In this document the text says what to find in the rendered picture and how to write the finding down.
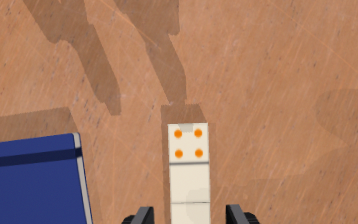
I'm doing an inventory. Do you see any white domino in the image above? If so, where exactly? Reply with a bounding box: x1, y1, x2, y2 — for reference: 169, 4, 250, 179
171, 202, 211, 224
168, 123, 210, 203

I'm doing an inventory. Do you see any dark blue book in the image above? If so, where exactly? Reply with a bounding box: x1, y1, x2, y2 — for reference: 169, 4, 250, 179
0, 132, 93, 224

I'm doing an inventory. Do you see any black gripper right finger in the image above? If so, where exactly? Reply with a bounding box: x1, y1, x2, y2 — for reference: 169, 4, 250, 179
226, 204, 260, 224

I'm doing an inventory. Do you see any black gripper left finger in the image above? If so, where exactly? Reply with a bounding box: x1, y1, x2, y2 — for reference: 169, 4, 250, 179
121, 206, 154, 224

